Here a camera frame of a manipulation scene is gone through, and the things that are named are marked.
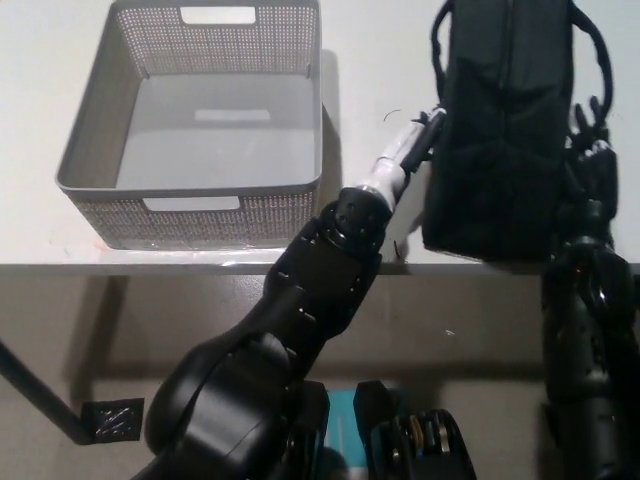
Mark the clear tape strip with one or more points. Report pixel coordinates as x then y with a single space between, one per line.
240 255

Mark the dark green fabric lunch bag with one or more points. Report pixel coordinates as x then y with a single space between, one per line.
500 150

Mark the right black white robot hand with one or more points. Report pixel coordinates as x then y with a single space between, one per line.
592 160

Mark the short thick black thread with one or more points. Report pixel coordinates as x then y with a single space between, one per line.
396 250

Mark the thin curved black thread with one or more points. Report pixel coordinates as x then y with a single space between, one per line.
391 114

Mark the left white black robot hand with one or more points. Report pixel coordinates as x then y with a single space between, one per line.
400 155

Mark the black tape floor marker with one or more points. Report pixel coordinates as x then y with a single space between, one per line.
117 417

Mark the black metal table leg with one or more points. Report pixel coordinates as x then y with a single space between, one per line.
40 390

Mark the black teal robot body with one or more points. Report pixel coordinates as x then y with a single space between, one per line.
425 440

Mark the grey perforated plastic basket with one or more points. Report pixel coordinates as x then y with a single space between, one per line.
200 220

